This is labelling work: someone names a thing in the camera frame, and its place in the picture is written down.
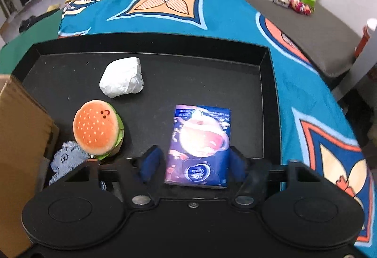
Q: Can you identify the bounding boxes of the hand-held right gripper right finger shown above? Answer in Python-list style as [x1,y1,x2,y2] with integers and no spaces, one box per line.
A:
[230,146,339,208]

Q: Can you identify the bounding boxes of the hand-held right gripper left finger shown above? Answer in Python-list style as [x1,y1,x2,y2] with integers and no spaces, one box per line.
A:
[49,144,164,208]

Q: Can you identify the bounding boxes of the purple tissue pack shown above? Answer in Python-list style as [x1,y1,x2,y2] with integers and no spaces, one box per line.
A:
[164,104,233,189]

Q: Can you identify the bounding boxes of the burger plush toy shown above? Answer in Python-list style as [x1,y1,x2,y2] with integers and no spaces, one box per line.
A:
[73,100,125,162]

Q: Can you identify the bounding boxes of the small blue plush toy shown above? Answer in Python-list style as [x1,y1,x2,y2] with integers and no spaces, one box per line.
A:
[49,140,108,191]

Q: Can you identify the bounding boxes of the white paper ball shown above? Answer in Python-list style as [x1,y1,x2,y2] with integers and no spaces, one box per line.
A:
[99,57,145,98]

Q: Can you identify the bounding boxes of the black tray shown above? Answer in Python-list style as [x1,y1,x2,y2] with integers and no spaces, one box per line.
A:
[10,32,287,197]

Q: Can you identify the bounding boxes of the brown cardboard box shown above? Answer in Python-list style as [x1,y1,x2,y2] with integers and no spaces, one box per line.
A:
[0,74,59,258]

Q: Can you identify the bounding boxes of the blue patterned blanket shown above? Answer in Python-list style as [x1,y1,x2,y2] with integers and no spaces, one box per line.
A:
[57,0,377,258]

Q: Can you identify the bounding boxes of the grey bench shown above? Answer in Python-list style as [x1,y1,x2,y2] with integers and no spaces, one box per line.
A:
[203,0,364,77]

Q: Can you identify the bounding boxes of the grey desk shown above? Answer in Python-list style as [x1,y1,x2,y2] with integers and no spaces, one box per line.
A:
[333,18,377,102]

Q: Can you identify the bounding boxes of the red round toy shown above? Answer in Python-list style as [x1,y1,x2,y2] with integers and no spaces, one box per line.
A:
[289,0,313,15]

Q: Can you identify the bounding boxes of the green bed sheet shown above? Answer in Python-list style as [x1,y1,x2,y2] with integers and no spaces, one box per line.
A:
[0,8,64,74]

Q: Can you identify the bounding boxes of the black stool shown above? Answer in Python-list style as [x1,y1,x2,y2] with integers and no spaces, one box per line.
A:
[35,9,61,23]

